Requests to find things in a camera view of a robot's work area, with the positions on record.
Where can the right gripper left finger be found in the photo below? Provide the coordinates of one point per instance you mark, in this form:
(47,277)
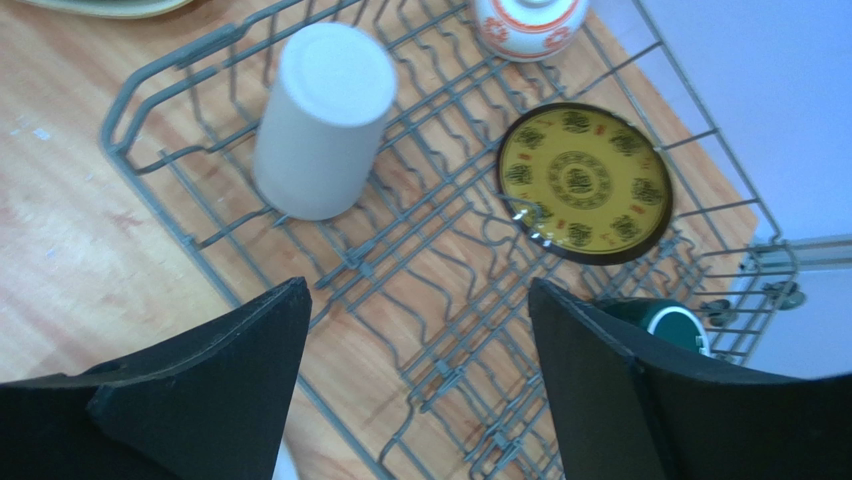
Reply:
(209,403)

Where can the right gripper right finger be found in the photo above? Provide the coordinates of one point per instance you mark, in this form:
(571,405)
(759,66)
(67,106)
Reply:
(628,405)

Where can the dark green mug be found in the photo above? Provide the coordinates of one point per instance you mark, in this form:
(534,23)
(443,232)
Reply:
(665,319)

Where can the cream bird plate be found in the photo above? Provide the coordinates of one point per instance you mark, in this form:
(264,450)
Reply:
(112,9)

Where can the beige ceramic cup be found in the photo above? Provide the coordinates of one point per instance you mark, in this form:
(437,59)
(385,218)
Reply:
(323,124)

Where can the grey wire dish rack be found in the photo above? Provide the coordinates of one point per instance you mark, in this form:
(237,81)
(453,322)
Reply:
(420,362)

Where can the yellow patterned black-rim plate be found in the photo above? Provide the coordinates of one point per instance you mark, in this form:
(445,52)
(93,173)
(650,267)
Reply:
(584,183)

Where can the red white ceramic bowl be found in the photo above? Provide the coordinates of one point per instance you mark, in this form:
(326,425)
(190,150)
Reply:
(527,30)

